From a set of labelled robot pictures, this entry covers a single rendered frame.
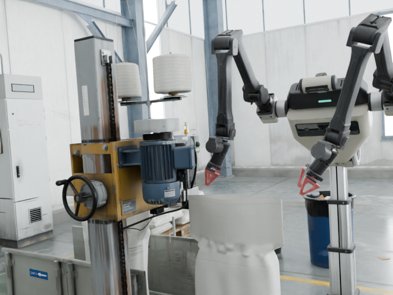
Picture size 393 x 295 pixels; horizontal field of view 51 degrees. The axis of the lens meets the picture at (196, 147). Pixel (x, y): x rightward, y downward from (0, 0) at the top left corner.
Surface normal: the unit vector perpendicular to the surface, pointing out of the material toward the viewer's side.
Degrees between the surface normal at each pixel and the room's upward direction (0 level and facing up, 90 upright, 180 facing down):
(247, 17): 90
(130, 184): 90
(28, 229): 90
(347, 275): 90
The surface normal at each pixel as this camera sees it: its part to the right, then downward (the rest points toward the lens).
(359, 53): -0.72, 0.18
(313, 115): -0.37, -0.72
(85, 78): -0.51, 0.07
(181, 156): -0.11, 0.06
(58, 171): 0.86, -0.03
